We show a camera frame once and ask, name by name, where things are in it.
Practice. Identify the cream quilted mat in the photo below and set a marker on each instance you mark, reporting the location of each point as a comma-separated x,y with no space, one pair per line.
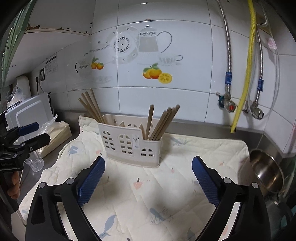
135,203

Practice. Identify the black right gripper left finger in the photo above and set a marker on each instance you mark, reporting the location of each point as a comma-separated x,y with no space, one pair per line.
88,180

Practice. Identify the stainless steel pot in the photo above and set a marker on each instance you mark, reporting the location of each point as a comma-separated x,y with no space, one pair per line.
262,169

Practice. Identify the wooden chopstick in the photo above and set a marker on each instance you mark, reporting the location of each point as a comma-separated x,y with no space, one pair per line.
160,124
92,105
149,120
97,106
164,124
177,108
87,102

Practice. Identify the person's left hand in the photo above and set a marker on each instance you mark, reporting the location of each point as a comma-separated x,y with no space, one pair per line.
14,191

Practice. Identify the green wall cabinet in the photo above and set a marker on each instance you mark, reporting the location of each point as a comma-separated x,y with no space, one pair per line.
12,38

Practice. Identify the chrome water valve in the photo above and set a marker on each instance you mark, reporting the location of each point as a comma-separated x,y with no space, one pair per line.
253,109

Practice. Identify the water valve red handle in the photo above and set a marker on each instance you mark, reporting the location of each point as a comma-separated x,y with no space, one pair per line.
224,101

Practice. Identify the white microwave oven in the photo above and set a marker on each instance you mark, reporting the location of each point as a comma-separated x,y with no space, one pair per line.
35,109

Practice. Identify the white appliance jug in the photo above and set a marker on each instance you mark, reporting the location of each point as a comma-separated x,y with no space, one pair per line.
23,82

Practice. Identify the clear drinking glass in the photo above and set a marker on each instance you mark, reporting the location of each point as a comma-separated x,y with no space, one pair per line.
35,162

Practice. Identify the wall power socket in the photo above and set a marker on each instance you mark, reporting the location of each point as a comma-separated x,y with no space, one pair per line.
42,75

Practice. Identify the pack of beige napkins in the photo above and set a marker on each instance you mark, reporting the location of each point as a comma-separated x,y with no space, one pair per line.
59,132

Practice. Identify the beige plastic utensil holder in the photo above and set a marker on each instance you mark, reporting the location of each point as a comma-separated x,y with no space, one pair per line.
123,139

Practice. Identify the wooden chopstick left compartment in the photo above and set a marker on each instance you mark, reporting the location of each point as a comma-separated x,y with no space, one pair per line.
87,110

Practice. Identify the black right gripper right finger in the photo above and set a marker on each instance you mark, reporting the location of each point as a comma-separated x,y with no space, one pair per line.
205,180

